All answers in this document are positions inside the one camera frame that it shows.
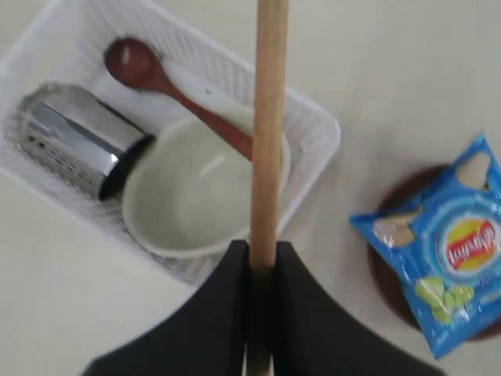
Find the reddish brown wooden spoon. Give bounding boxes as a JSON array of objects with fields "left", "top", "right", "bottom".
[{"left": 103, "top": 37, "right": 252, "bottom": 161}]

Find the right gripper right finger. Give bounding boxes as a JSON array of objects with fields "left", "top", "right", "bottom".
[{"left": 272, "top": 242, "right": 443, "bottom": 375}]

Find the brown round plate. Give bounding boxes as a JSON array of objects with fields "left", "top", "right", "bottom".
[{"left": 367, "top": 165, "right": 500, "bottom": 328}]

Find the white bowl dark rim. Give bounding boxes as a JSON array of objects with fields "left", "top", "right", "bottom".
[{"left": 121, "top": 115, "right": 293, "bottom": 259}]

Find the wooden chopstick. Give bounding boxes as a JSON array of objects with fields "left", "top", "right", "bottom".
[{"left": 248, "top": 0, "right": 290, "bottom": 376}]

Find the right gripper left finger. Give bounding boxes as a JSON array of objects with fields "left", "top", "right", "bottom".
[{"left": 84, "top": 240, "right": 248, "bottom": 375}]

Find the blue chips bag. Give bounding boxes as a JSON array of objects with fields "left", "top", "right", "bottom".
[{"left": 350, "top": 134, "right": 500, "bottom": 359}]

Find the shiny metal container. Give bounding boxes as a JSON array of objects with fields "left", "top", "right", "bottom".
[{"left": 15, "top": 83, "right": 155, "bottom": 201}]

